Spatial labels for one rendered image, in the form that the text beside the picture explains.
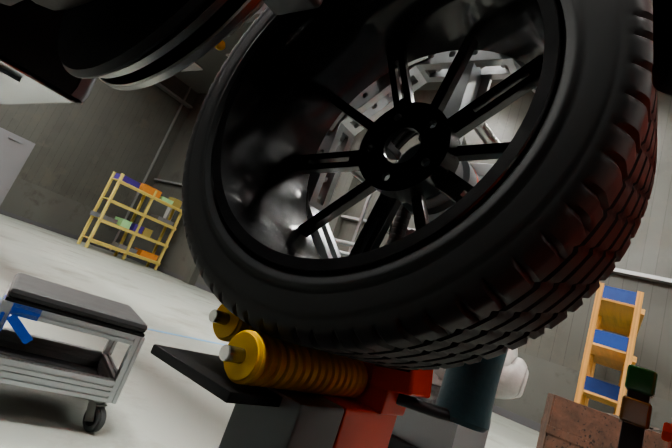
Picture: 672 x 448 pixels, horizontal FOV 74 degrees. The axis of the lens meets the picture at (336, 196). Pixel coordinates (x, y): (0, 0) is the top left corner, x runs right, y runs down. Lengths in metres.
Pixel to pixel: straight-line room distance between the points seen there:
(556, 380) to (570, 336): 0.75
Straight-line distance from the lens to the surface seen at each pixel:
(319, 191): 0.92
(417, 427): 1.52
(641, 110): 0.48
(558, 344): 8.74
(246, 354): 0.53
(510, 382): 1.66
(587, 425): 3.50
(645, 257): 8.99
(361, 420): 0.70
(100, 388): 1.63
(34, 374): 1.60
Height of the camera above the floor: 0.57
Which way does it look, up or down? 14 degrees up
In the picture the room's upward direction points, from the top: 20 degrees clockwise
